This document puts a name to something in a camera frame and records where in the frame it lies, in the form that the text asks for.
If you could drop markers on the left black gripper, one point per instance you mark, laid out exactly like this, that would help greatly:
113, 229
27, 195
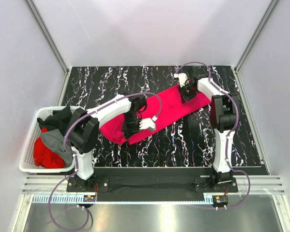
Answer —
128, 131

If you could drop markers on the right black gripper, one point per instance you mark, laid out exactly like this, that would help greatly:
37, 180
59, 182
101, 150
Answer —
185, 98

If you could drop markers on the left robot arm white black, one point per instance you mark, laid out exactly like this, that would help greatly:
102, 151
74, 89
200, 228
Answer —
84, 126

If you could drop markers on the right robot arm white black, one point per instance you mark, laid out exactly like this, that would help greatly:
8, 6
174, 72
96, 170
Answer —
223, 119

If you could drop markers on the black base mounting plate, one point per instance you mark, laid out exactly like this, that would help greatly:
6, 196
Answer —
195, 172

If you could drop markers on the black t shirt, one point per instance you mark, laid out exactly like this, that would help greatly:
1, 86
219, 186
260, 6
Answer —
59, 120

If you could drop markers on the grey t shirt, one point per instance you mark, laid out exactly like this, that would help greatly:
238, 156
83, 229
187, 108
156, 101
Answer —
53, 140

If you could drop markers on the left small connector board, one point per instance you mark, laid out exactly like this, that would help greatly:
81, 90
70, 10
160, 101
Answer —
89, 198

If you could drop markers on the small connector board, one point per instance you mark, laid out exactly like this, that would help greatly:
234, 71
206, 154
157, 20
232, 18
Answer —
221, 199
89, 198

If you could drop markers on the red t shirt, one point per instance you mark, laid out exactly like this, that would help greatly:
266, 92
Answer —
44, 157

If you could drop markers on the right small connector board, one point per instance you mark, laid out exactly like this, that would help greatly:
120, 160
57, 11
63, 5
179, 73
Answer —
221, 199

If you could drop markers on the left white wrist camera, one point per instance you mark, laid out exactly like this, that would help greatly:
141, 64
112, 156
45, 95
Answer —
147, 124

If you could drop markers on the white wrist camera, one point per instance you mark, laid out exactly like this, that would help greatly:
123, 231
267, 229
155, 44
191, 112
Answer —
182, 79
147, 124

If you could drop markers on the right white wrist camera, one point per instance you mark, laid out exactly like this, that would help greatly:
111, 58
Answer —
182, 79

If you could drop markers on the aluminium rail profile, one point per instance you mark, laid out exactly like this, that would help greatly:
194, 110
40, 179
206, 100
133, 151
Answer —
256, 184

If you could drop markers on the right aluminium frame post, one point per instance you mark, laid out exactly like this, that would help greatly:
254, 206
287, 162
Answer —
256, 34

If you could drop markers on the aluminium frame post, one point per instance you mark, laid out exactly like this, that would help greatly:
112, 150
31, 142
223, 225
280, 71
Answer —
256, 34
46, 34

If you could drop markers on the left aluminium frame post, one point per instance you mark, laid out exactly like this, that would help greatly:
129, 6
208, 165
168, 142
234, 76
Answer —
46, 34

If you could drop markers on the white slotted cable duct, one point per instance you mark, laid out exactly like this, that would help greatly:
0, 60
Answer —
137, 199

